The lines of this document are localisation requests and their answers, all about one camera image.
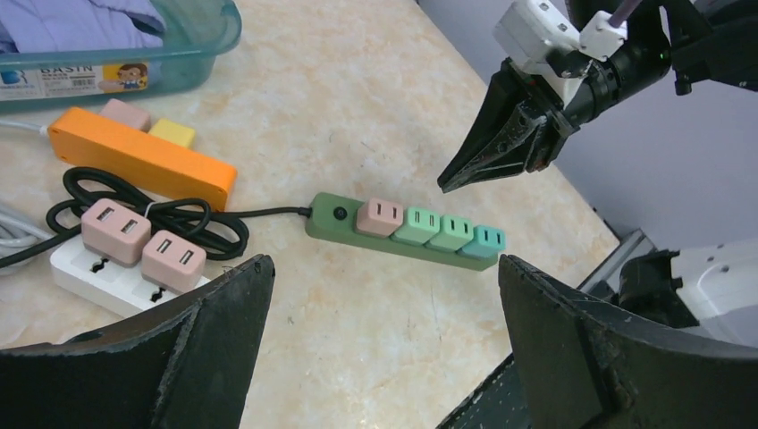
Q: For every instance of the white power strip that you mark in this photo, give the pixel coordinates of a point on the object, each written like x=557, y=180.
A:
x=118, y=288

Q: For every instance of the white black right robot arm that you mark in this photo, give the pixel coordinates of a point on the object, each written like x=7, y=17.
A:
x=562, y=70

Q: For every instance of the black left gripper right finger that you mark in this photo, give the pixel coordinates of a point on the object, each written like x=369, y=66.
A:
x=585, y=363

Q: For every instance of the pink usb plug on white strip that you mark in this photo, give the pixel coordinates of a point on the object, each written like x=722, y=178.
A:
x=115, y=231

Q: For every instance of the pink usb plug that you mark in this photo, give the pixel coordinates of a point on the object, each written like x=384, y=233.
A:
x=115, y=231
x=379, y=218

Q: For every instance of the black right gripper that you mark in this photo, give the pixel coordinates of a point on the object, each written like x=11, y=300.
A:
x=521, y=127

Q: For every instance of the teal usb plug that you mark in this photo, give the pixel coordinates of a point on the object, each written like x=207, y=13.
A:
x=487, y=242

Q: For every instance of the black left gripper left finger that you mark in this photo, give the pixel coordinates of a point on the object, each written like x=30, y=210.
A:
x=186, y=363

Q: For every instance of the orange power strip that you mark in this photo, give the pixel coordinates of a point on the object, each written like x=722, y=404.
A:
x=82, y=138

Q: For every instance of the yellow plug on orange strip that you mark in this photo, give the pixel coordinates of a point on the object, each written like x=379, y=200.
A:
x=178, y=134

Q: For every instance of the light green usb plug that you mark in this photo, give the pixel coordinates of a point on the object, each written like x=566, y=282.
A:
x=418, y=227

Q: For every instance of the purple cloth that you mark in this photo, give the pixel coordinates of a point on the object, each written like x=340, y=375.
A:
x=29, y=27

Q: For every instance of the teal plastic basin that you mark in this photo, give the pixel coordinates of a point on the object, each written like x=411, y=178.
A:
x=196, y=33

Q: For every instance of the green power strip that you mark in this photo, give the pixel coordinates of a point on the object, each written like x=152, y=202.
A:
x=333, y=219

